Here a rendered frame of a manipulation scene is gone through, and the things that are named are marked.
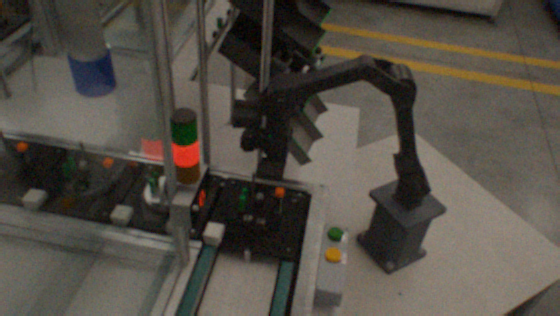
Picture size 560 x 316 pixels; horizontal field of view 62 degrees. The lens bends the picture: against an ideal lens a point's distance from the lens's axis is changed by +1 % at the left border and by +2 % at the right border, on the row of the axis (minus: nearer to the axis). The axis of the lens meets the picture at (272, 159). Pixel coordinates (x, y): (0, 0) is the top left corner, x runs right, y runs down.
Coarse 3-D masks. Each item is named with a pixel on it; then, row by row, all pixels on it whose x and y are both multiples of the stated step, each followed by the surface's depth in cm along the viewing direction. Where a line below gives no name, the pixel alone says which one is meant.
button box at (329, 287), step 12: (324, 228) 125; (324, 240) 121; (324, 252) 118; (324, 264) 116; (336, 264) 116; (324, 276) 113; (336, 276) 113; (324, 288) 111; (336, 288) 111; (324, 300) 113; (336, 300) 112
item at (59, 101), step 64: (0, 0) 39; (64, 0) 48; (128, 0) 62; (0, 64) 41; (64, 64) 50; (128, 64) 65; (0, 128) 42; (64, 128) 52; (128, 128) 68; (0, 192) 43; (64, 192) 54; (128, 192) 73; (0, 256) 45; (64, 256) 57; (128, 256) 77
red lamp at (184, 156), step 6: (174, 144) 86; (198, 144) 88; (174, 150) 87; (180, 150) 86; (186, 150) 86; (192, 150) 86; (198, 150) 89; (174, 156) 88; (180, 156) 87; (186, 156) 87; (192, 156) 87; (198, 156) 89; (180, 162) 88; (186, 162) 88; (192, 162) 88
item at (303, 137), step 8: (256, 80) 136; (248, 88) 132; (256, 88) 135; (248, 96) 129; (256, 96) 128; (304, 112) 142; (296, 120) 144; (304, 120) 143; (296, 128) 143; (304, 128) 145; (312, 128) 144; (296, 136) 141; (304, 136) 144; (312, 136) 146; (320, 136) 145; (296, 144) 134; (304, 144) 143; (312, 144) 146; (296, 152) 136; (304, 152) 135; (296, 160) 138; (304, 160) 137
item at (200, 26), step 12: (264, 0) 106; (204, 12) 112; (264, 12) 108; (204, 24) 114; (264, 24) 110; (204, 36) 116; (264, 36) 112; (204, 48) 118; (264, 48) 114; (204, 60) 120; (264, 60) 117; (204, 72) 122; (264, 72) 119; (204, 84) 124; (264, 84) 121; (204, 96) 127; (204, 108) 130; (204, 120) 133; (264, 120) 128; (204, 132) 136; (204, 144) 139; (204, 156) 142
